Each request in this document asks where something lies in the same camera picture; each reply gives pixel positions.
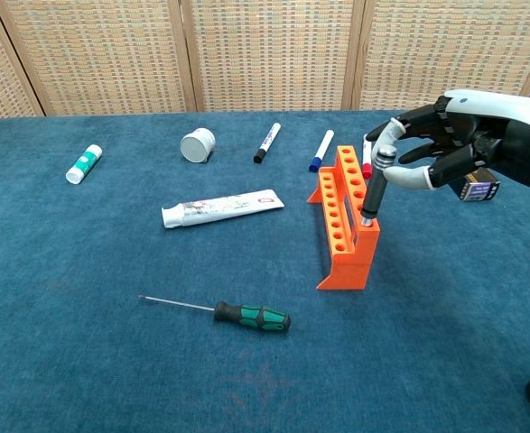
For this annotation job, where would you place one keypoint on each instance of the black capped white marker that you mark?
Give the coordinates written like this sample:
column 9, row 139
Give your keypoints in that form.
column 267, row 143

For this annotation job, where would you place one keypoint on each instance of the blue felt table mat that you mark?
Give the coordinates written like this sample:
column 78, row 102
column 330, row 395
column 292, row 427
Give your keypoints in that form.
column 111, row 252

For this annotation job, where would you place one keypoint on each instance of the black silver precision screwdriver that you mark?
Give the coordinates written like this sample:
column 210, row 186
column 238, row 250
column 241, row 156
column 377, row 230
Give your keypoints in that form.
column 375, row 194

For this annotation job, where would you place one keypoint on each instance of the white round jar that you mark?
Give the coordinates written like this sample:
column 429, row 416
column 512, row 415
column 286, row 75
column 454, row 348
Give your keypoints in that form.
column 197, row 145

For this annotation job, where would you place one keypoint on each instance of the woven wooden folding screen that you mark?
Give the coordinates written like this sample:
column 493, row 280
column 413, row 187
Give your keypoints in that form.
column 269, row 54

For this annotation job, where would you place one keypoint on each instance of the small green black screwdriver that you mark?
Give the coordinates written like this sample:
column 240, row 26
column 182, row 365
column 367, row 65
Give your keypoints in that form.
column 251, row 315

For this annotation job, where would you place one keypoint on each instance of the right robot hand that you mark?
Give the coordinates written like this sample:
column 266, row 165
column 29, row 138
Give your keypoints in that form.
column 495, row 131

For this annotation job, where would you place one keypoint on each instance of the white toothpaste tube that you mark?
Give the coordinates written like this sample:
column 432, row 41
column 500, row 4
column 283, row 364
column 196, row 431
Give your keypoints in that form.
column 224, row 207

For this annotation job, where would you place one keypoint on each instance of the black cardboard box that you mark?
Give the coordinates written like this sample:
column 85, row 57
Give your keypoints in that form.
column 479, row 191

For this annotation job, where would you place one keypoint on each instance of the orange tool holder rack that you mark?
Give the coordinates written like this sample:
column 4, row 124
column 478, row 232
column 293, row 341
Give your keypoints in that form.
column 350, row 266

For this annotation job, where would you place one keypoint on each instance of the white green glue stick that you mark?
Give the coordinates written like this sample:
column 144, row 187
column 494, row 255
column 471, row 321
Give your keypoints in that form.
column 84, row 163

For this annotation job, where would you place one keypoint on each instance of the red capped white marker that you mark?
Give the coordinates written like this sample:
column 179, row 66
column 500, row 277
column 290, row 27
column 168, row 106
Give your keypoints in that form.
column 366, row 169

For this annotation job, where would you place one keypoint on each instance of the blue capped white marker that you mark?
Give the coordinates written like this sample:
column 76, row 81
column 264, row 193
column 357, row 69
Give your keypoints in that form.
column 322, row 150

